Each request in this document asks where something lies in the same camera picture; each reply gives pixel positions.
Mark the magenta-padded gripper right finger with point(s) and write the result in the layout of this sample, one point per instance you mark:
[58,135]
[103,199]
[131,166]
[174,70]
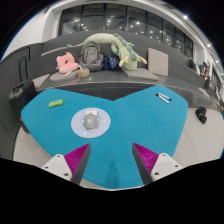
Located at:
[165,165]

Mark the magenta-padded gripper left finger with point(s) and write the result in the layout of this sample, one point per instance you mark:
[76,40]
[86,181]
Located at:
[60,165]

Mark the grey and white computer mouse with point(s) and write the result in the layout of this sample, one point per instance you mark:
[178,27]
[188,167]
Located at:
[90,121]

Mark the round light blue mouse pad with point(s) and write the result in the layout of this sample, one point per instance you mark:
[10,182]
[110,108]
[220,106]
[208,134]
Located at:
[78,128]

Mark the small green eraser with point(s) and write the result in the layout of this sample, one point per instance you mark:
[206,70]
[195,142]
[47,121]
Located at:
[56,103]

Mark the black bag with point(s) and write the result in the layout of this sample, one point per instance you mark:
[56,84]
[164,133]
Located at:
[201,115]

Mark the white marker with blue cap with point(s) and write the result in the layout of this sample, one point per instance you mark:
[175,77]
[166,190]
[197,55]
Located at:
[165,96]

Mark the black case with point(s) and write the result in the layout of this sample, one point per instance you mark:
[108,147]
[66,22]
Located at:
[21,96]

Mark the grey flat seat cushion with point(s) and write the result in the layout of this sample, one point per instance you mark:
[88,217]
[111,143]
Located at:
[40,81]
[139,74]

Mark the grey round seat cushion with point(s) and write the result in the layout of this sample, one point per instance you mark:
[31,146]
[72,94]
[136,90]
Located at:
[63,77]

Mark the small tan round basket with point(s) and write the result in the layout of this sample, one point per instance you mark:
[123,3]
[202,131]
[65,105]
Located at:
[83,73]

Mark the pink plush pillow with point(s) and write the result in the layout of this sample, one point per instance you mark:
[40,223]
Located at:
[66,62]

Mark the person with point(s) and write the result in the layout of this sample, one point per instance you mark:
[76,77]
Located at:
[204,70]

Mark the grey upright back cushion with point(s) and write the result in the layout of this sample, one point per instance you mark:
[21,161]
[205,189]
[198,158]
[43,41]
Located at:
[158,61]

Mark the grey backpack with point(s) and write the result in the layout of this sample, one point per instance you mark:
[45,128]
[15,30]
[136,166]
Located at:
[90,56]

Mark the dark blue patterned bag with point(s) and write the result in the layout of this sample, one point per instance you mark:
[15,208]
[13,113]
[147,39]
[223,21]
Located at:
[110,62]

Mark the green dragon plush toy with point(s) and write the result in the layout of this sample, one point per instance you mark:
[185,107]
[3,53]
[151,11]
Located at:
[128,53]

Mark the ceiling spot lights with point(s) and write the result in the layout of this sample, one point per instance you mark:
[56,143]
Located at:
[185,16]

